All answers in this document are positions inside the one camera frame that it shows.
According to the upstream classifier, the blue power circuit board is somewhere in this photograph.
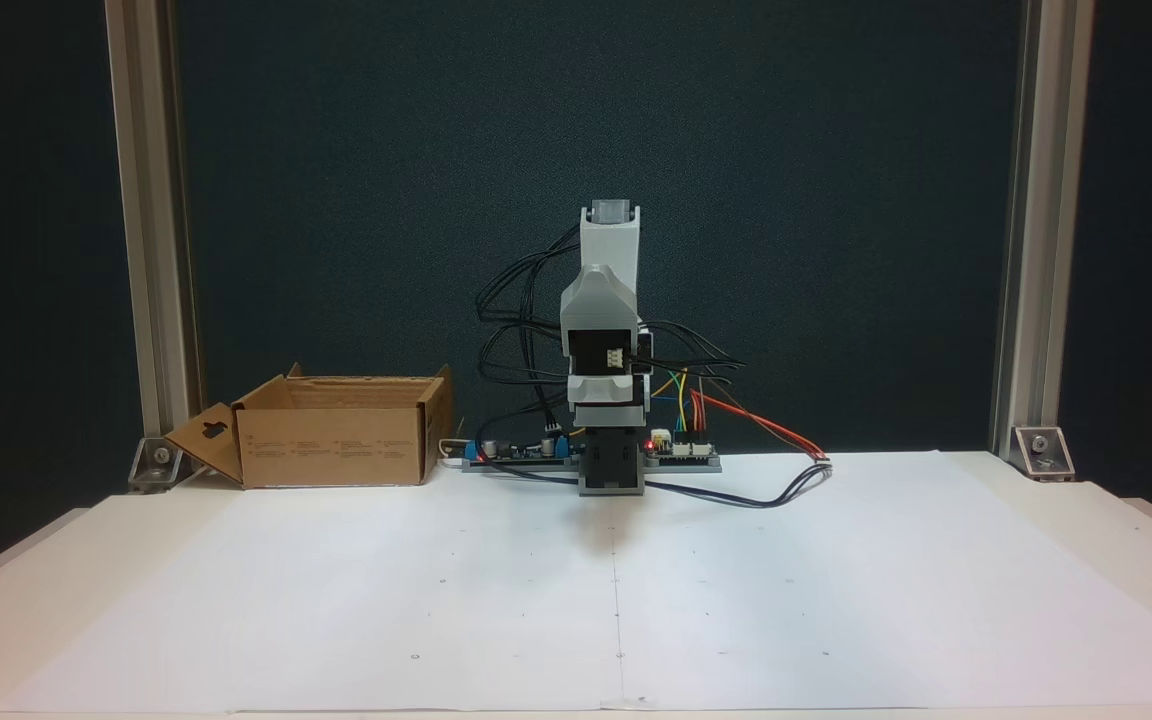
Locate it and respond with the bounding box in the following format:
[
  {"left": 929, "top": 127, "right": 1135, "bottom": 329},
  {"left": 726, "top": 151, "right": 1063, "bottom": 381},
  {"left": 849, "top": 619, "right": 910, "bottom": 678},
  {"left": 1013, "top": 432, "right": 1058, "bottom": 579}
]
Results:
[{"left": 461, "top": 432, "right": 582, "bottom": 473}]

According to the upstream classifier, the open cardboard box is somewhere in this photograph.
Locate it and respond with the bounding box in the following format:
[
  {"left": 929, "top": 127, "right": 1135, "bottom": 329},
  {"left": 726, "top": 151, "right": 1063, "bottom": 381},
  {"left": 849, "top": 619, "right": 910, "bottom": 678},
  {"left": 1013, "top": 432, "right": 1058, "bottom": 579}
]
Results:
[{"left": 164, "top": 363, "right": 454, "bottom": 490}]

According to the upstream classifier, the yellow jumper wire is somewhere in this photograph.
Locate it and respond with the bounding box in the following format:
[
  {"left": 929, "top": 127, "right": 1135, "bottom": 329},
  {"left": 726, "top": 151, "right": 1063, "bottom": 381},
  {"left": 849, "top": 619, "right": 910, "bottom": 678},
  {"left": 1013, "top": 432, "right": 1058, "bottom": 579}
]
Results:
[{"left": 650, "top": 368, "right": 691, "bottom": 433}]

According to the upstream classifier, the black cable with orange wires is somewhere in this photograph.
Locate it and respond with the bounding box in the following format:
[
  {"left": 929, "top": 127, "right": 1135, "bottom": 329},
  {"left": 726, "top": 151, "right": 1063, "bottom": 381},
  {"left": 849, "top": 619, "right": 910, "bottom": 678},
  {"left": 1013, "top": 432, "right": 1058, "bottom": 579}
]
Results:
[{"left": 476, "top": 373, "right": 833, "bottom": 511}]

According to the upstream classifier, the controller board with jumper wires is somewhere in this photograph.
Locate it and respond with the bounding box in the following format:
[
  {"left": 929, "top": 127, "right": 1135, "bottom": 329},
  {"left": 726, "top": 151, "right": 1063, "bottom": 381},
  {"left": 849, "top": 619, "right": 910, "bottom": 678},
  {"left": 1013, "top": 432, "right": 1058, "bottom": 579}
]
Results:
[{"left": 644, "top": 428, "right": 722, "bottom": 473}]

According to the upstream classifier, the aluminium frame post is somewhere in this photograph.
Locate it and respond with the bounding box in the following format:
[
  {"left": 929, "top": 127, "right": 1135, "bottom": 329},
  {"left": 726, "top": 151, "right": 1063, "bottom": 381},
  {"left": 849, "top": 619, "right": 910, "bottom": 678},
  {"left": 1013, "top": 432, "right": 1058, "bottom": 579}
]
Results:
[
  {"left": 988, "top": 0, "right": 1097, "bottom": 456},
  {"left": 104, "top": 0, "right": 205, "bottom": 441}
]

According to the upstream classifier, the metal corner bracket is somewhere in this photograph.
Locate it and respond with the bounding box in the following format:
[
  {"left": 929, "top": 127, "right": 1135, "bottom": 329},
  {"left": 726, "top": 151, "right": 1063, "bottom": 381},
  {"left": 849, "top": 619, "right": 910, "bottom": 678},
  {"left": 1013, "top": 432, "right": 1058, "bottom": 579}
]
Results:
[
  {"left": 1011, "top": 425, "right": 1077, "bottom": 483},
  {"left": 128, "top": 435, "right": 185, "bottom": 494}
]

